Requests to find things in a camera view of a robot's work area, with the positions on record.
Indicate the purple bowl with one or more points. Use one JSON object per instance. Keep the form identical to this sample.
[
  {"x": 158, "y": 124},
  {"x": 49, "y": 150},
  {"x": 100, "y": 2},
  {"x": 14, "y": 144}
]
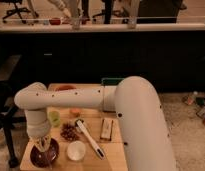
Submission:
[{"x": 37, "y": 158}]

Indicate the black office chair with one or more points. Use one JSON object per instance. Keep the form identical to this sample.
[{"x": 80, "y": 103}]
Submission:
[{"x": 7, "y": 118}]

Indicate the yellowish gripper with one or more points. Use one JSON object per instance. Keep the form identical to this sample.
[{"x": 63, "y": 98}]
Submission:
[{"x": 42, "y": 143}]

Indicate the green plastic tray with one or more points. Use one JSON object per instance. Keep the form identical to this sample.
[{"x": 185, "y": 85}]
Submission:
[{"x": 110, "y": 81}]

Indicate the orange bowl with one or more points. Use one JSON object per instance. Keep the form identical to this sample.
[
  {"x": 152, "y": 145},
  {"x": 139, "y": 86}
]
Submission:
[{"x": 65, "y": 87}]

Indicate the small white bowl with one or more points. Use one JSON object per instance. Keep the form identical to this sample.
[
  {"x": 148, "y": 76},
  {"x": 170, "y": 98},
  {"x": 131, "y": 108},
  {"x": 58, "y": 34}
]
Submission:
[{"x": 76, "y": 151}]

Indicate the brown wooden block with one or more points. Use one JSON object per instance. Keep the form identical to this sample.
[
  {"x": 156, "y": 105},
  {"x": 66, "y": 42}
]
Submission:
[{"x": 106, "y": 129}]

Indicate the green plastic cup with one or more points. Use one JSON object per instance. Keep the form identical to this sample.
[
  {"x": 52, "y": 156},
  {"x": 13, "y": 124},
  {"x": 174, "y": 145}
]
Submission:
[{"x": 54, "y": 118}]

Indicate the brown dried fruit pile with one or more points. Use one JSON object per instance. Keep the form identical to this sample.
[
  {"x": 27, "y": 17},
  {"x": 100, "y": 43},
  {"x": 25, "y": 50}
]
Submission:
[{"x": 68, "y": 132}]

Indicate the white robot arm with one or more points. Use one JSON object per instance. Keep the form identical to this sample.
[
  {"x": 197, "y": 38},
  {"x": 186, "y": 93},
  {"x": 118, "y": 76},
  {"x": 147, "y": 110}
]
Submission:
[{"x": 136, "y": 104}]

